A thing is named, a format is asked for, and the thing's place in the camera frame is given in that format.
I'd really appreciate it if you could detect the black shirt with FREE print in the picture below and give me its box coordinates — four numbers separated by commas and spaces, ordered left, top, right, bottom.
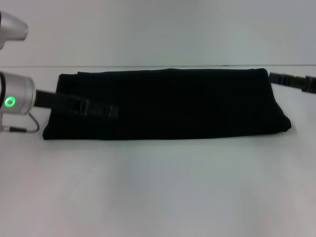
42, 68, 292, 141

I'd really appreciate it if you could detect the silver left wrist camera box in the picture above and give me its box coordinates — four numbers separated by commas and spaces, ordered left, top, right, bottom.
0, 11, 29, 50

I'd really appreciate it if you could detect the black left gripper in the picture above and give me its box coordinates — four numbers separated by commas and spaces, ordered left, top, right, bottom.
34, 88, 120, 119

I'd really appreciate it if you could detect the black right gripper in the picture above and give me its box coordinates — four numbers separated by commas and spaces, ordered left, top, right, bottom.
269, 72, 316, 94

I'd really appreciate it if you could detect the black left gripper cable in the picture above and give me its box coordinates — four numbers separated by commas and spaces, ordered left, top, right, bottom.
0, 113, 40, 134

